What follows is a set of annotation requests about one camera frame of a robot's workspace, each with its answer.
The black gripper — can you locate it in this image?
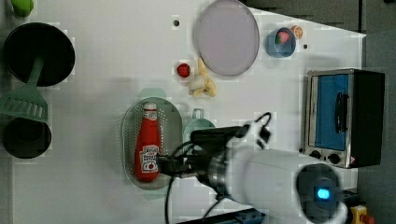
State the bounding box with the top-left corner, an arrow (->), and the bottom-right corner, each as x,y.
157,155 -> 211,178

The red plush ketchup bottle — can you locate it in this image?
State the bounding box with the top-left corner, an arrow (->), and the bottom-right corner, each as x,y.
134,102 -> 161,182

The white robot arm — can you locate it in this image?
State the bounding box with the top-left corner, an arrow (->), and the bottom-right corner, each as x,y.
157,121 -> 347,224

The green oval strainer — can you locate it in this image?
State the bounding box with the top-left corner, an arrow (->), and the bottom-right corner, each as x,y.
120,89 -> 182,200

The green mug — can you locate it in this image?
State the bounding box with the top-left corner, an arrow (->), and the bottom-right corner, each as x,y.
183,108 -> 215,142

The peeled banana toy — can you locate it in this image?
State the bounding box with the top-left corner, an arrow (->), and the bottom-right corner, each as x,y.
188,59 -> 217,97

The small red tomato toy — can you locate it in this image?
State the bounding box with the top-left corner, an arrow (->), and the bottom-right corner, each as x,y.
177,63 -> 191,78

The small black cup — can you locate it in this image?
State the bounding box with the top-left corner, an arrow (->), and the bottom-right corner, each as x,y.
2,118 -> 51,159

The lilac round plate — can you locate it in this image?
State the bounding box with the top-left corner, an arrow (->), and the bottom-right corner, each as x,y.
195,0 -> 260,77

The green slotted spatula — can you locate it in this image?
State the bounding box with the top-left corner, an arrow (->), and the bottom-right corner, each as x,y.
0,57 -> 48,122

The blue bowl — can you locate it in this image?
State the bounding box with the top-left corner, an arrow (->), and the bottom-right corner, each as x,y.
265,27 -> 296,58

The red strawberry toy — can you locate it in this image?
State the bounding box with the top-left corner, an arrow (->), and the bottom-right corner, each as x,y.
275,31 -> 290,45

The large black pot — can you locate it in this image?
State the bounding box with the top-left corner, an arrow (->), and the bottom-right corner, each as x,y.
3,22 -> 76,87

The silver black toaster oven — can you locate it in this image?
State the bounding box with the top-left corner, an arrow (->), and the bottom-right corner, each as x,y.
301,68 -> 385,169

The green vegetable toy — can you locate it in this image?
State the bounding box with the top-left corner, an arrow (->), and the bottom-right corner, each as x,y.
11,0 -> 35,18

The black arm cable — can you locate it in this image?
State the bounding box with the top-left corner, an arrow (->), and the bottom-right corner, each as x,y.
163,140 -> 194,224

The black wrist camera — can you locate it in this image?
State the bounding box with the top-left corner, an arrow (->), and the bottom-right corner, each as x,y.
190,125 -> 249,151

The black connector with cable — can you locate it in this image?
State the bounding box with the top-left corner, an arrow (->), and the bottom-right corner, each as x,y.
254,112 -> 272,149

